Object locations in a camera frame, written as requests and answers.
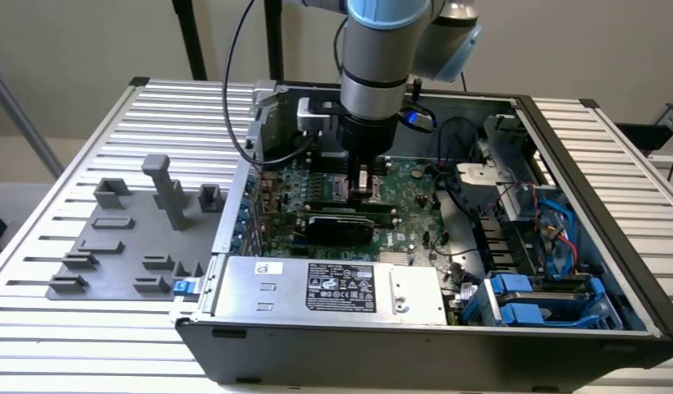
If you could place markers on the blue case latch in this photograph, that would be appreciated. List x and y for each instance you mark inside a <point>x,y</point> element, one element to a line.
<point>185,287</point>

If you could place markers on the grey parts rack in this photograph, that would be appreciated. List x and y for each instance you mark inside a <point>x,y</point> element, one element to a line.
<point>124,246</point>

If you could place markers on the silver power supply unit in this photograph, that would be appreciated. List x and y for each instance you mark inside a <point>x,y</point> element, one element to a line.
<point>293,291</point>

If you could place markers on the black monitor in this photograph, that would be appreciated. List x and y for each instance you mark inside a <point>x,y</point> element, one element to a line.
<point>644,136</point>

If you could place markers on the green RAM stick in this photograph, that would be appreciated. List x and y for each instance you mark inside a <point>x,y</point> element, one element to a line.
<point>314,213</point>

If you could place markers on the green motherboard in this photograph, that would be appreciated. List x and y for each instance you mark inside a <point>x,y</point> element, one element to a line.
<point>408,221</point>

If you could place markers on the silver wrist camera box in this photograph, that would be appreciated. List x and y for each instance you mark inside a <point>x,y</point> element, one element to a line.
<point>309,115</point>

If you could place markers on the blue disk bay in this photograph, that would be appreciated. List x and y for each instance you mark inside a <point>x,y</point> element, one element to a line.
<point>533,299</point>

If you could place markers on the black graphics card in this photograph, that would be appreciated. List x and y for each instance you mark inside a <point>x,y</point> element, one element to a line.
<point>340,227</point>

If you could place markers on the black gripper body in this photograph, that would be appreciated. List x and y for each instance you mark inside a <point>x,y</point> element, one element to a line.
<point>368,135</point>

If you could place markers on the silver chipset heatsink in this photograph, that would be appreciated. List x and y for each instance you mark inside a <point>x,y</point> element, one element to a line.
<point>394,257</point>

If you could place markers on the black open PC case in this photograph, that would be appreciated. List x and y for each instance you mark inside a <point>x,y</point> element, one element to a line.
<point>424,353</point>

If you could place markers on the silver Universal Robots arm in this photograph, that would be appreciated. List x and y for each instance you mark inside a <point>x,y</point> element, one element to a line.
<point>372,53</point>

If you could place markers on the black stand post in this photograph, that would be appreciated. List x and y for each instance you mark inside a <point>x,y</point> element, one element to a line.
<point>276,41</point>
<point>192,41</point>

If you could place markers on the CPU socket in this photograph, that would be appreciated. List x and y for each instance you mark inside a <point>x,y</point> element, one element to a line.
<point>340,186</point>

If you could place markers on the grey metal pole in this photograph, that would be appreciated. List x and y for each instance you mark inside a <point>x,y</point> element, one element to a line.
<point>25,119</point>

